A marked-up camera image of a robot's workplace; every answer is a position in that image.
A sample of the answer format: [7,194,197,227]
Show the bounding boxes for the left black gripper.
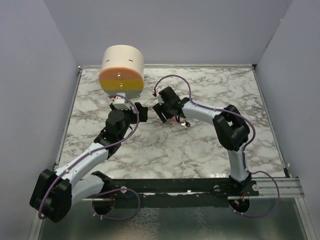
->
[110,102,147,140]

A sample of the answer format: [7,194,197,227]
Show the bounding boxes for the pink keyring tag with ring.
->
[169,117,182,124]

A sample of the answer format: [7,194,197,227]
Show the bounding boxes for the small black key tag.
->
[179,120,191,129]

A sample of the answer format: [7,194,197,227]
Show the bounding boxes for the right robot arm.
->
[153,86,252,196]

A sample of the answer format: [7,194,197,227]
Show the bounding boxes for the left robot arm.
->
[29,102,148,223]

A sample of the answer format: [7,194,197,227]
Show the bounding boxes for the round pastel drawer cabinet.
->
[98,45,144,99]

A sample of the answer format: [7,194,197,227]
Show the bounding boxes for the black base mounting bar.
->
[51,172,261,210]

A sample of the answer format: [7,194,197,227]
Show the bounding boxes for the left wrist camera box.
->
[110,92,131,110]

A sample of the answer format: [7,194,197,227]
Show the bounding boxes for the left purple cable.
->
[37,94,141,221]

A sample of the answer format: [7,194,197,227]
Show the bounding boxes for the purple cable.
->
[37,94,141,221]
[152,74,280,218]

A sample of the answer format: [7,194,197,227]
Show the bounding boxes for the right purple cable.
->
[152,74,280,218]

